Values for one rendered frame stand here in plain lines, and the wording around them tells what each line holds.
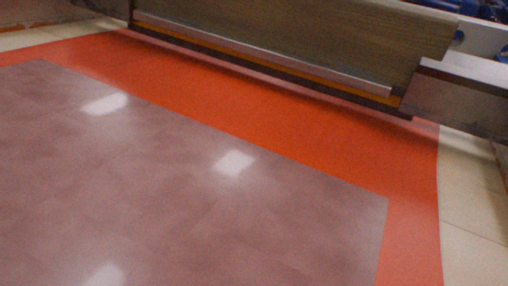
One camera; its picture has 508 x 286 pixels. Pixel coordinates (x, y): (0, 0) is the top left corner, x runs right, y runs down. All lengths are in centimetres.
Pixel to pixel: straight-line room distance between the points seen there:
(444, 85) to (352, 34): 9
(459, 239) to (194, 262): 16
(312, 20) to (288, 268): 24
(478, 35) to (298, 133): 34
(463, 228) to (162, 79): 28
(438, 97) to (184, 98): 22
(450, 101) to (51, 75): 35
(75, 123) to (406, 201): 24
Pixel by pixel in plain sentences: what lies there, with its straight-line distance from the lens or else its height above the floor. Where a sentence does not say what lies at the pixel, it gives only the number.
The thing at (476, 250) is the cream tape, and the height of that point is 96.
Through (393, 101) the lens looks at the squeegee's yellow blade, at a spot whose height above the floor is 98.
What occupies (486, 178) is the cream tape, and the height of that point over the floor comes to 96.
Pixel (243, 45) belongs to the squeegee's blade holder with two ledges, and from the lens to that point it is 35.
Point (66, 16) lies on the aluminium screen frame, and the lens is 51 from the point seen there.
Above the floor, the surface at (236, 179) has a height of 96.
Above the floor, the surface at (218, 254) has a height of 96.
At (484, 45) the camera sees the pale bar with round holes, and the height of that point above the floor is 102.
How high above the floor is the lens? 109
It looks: 32 degrees down
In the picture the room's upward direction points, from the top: 11 degrees clockwise
